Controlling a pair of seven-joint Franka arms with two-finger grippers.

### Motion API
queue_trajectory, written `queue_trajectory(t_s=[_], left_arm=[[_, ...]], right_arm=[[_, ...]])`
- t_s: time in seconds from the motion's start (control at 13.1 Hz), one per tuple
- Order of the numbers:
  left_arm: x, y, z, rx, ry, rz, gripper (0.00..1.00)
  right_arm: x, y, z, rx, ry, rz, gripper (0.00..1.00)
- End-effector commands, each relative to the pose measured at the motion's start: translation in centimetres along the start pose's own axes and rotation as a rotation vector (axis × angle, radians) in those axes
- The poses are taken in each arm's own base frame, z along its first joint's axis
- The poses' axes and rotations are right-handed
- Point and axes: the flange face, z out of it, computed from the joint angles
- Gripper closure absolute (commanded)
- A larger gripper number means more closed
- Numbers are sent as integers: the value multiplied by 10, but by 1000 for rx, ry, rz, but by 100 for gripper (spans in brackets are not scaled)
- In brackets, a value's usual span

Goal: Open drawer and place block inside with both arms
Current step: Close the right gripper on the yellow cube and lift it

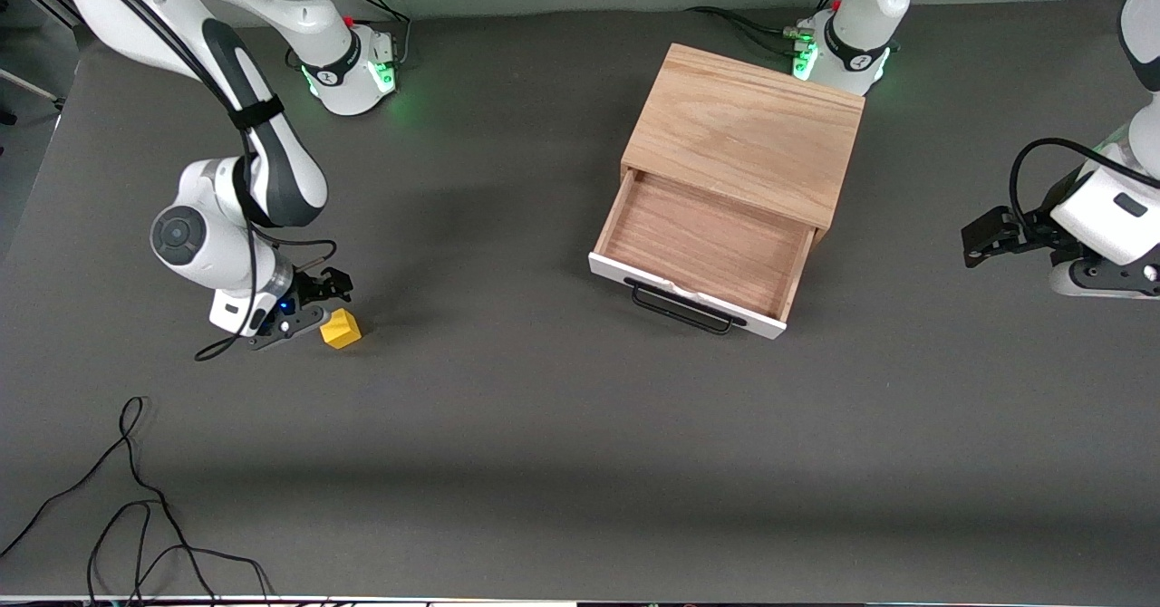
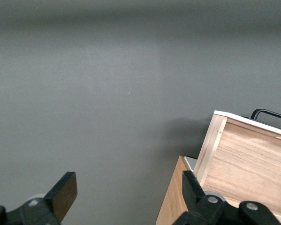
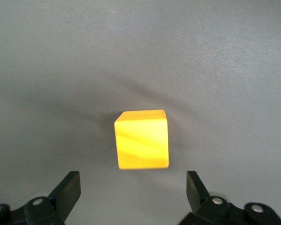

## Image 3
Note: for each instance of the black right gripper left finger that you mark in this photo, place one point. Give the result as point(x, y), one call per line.
point(65, 194)

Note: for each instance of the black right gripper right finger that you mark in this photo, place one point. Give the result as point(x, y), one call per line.
point(201, 199)

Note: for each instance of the yellow cube block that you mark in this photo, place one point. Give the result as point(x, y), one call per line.
point(141, 140)

